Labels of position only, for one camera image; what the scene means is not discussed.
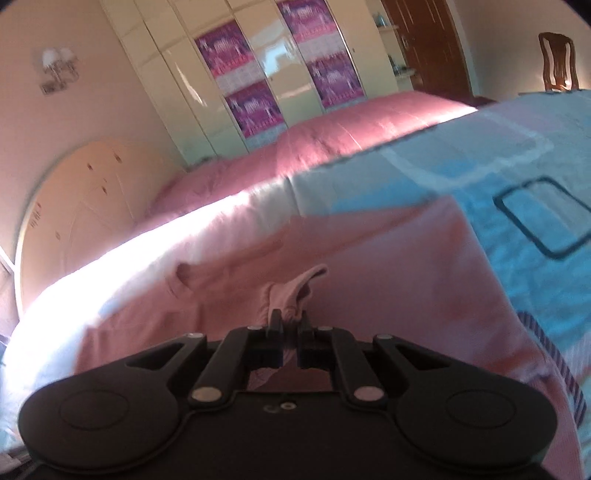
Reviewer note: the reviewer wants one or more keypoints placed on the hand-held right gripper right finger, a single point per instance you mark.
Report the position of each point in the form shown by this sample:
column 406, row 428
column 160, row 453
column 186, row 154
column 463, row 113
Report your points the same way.
column 305, row 339

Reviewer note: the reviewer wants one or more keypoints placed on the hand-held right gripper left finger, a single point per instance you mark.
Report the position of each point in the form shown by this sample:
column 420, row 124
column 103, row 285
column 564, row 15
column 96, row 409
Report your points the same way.
column 274, row 337

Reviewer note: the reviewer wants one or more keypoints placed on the pink garment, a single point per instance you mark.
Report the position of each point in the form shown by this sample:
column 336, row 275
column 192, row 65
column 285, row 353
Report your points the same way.
column 369, row 277

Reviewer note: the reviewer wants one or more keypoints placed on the pink bed cover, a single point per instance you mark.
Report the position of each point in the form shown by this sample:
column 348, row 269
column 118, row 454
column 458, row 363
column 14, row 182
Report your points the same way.
column 360, row 129

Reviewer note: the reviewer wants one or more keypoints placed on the cream wooden headboard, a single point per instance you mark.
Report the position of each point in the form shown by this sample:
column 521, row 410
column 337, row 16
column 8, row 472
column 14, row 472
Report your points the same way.
column 83, row 207

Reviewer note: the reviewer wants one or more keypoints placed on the bed with patterned blue sheet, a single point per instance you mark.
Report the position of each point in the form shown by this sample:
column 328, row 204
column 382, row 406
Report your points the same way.
column 508, row 152

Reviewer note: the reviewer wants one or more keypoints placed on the cream glossy wardrobe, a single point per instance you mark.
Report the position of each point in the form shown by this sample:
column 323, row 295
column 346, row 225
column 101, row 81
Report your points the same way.
column 157, row 69

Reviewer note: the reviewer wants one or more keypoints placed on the cream corner shelf unit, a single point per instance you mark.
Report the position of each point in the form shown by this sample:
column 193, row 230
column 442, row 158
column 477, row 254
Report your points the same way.
column 392, row 46

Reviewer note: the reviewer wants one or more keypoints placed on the brown wooden door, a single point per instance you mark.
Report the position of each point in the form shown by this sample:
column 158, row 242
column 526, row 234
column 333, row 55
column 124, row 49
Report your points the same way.
column 425, row 41

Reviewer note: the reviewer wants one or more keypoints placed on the wooden chair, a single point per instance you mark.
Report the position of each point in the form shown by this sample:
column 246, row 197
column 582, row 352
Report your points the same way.
column 557, row 60

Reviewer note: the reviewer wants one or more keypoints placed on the purple wall poster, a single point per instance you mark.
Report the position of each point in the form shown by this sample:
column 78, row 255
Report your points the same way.
column 255, row 110
column 334, row 79
column 307, row 18
column 224, row 50

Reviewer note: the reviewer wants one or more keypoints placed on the wall lamp with shades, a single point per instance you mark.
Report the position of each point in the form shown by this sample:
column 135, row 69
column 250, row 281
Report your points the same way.
column 57, row 69

